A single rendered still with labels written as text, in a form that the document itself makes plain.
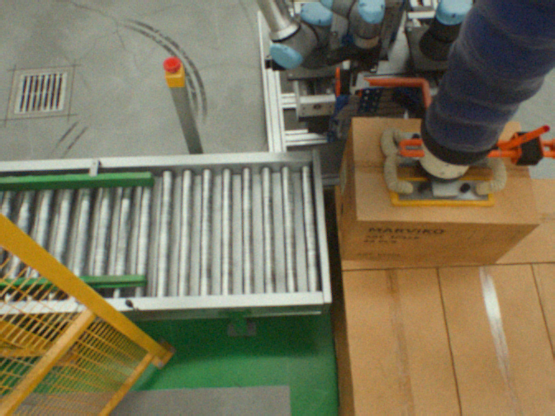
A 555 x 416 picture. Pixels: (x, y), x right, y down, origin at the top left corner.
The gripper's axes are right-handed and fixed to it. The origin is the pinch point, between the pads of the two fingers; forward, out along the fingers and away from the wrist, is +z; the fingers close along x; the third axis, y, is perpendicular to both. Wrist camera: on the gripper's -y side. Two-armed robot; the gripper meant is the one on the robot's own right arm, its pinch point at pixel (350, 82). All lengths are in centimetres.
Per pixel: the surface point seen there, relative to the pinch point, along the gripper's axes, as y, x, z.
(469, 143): 28.2, -36.3, -19.5
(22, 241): -79, -72, -38
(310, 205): -11, -16, 65
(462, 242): 41, -46, 30
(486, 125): 30, -36, -27
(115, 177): -95, -6, 56
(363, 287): 10, -53, 66
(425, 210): 23.6, -41.8, 12.9
